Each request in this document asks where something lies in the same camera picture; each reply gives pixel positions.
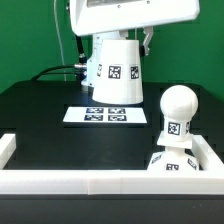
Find white lamp shade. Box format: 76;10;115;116
93;40;143;105

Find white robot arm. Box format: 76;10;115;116
69;0;200;87

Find white marker tag sheet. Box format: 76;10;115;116
63;107;147;124

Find white thin cable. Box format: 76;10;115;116
53;0;68;82

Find white lamp base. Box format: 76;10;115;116
147;131;199;173

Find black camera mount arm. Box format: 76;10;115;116
75;34;87;65

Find black cable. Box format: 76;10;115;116
30;64;88;84

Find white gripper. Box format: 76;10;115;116
70;0;200;56

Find white U-shaped fence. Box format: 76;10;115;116
0;134;224;195

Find white lamp bulb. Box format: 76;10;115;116
160;85;198;140

